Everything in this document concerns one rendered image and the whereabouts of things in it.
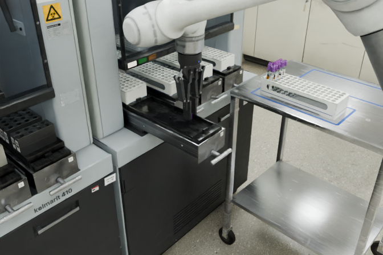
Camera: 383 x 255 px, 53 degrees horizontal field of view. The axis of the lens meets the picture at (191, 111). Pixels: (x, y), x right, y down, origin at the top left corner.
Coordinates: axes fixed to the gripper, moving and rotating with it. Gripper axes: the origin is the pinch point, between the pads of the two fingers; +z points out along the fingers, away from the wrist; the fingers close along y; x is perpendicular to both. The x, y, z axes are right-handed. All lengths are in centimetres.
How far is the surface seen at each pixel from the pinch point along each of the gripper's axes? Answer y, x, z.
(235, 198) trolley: -26, 4, 56
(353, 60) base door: -224, -21, 56
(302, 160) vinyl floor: -110, -2, 85
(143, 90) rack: 1.2, -21.7, 0.0
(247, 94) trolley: -24.9, 6.6, 2.4
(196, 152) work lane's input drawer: 11.3, 12.8, 6.2
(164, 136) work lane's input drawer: 11.3, -1.3, 6.5
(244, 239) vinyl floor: -31, 7, 84
